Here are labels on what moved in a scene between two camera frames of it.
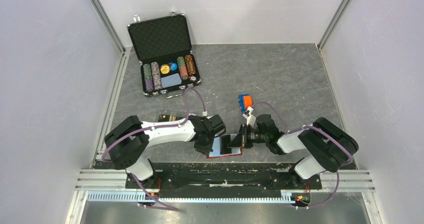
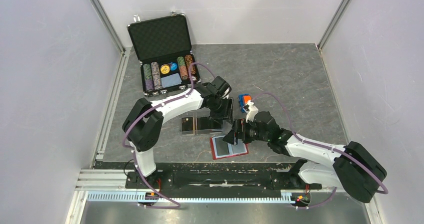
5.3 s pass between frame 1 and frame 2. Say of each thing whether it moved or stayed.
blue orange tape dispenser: stayed
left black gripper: moved
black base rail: stayed
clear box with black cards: moved
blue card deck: stayed
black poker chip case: stayed
